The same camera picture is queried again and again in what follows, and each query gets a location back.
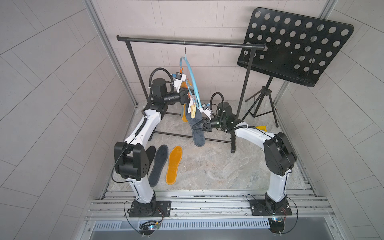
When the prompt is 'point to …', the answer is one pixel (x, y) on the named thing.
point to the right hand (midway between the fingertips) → (196, 128)
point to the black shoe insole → (150, 152)
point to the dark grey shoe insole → (161, 156)
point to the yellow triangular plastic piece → (264, 128)
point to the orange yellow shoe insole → (174, 160)
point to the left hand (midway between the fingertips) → (197, 93)
